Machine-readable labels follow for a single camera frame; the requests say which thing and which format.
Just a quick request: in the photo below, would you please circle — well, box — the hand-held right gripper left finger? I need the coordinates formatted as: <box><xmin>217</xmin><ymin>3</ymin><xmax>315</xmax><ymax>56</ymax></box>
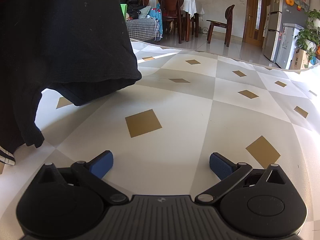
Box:
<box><xmin>34</xmin><ymin>150</ymin><xmax>128</xmax><ymax>205</ymax></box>

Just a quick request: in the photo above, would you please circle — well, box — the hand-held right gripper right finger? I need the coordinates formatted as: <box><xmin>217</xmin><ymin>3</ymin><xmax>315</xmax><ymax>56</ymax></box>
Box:
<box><xmin>195</xmin><ymin>152</ymin><xmax>290</xmax><ymax>204</ymax></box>

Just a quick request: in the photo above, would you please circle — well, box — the black t-shirt red print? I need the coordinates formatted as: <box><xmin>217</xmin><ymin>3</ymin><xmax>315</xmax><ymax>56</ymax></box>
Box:
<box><xmin>0</xmin><ymin>0</ymin><xmax>142</xmax><ymax>166</ymax></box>

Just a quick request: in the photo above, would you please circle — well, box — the diamond-pattern tablecloth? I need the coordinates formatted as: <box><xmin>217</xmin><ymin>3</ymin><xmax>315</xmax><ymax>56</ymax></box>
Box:
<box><xmin>0</xmin><ymin>39</ymin><xmax>320</xmax><ymax>240</ymax></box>

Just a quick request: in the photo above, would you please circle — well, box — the cardboard box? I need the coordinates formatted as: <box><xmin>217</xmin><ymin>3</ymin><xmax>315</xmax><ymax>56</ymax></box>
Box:
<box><xmin>290</xmin><ymin>49</ymin><xmax>310</xmax><ymax>70</ymax></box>

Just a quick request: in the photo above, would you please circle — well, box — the white chest freezer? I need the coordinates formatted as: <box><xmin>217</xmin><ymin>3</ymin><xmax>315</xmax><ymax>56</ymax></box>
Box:
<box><xmin>275</xmin><ymin>23</ymin><xmax>304</xmax><ymax>70</ymax></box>

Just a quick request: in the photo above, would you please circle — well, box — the houndstooth sofa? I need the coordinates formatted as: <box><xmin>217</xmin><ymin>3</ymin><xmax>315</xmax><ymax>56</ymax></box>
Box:
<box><xmin>126</xmin><ymin>19</ymin><xmax>163</xmax><ymax>42</ymax></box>

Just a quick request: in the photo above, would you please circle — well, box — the silver refrigerator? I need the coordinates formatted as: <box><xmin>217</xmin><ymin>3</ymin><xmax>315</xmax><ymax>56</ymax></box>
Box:
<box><xmin>262</xmin><ymin>0</ymin><xmax>285</xmax><ymax>62</ymax></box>

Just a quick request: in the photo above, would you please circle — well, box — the dark wooden dining chair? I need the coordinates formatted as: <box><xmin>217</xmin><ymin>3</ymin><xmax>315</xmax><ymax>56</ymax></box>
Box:
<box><xmin>157</xmin><ymin>0</ymin><xmax>192</xmax><ymax>44</ymax></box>
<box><xmin>206</xmin><ymin>4</ymin><xmax>235</xmax><ymax>47</ymax></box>

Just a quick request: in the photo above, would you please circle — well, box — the blue printed garment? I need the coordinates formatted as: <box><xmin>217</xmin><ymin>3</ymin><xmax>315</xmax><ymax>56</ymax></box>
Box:
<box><xmin>149</xmin><ymin>5</ymin><xmax>164</xmax><ymax>42</ymax></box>

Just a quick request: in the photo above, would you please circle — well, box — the leafy potted plant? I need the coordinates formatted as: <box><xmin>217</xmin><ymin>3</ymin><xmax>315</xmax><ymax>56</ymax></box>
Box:
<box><xmin>295</xmin><ymin>9</ymin><xmax>320</xmax><ymax>63</ymax></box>

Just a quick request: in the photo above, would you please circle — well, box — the wooden door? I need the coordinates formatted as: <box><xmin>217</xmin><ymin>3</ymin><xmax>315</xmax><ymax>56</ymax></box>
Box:
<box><xmin>243</xmin><ymin>0</ymin><xmax>272</xmax><ymax>47</ymax></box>

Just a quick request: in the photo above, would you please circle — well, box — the dining table white cloth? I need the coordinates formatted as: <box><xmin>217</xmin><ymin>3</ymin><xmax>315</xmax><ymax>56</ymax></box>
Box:
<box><xmin>149</xmin><ymin>0</ymin><xmax>205</xmax><ymax>38</ymax></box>

